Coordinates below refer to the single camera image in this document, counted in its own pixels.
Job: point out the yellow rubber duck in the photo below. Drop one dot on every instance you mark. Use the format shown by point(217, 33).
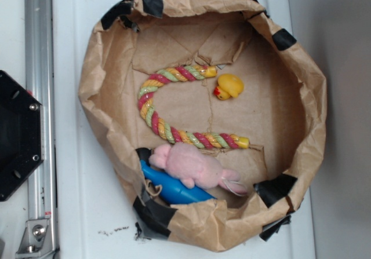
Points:
point(228, 85)

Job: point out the brown paper bag bin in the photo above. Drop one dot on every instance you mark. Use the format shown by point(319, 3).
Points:
point(282, 111)

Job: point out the pink plush bunny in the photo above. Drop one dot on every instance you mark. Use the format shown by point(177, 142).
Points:
point(188, 164)

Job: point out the blue plastic toy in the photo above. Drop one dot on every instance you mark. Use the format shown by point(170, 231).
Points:
point(173, 191)

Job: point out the multicolour twisted rope toy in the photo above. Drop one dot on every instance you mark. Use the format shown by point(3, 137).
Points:
point(169, 133)

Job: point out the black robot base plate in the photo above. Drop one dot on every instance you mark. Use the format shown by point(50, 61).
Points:
point(21, 137)

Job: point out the aluminium extrusion rail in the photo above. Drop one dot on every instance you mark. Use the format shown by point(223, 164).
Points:
point(42, 184)

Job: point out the metal corner bracket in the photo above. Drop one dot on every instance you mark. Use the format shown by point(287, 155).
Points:
point(37, 240)

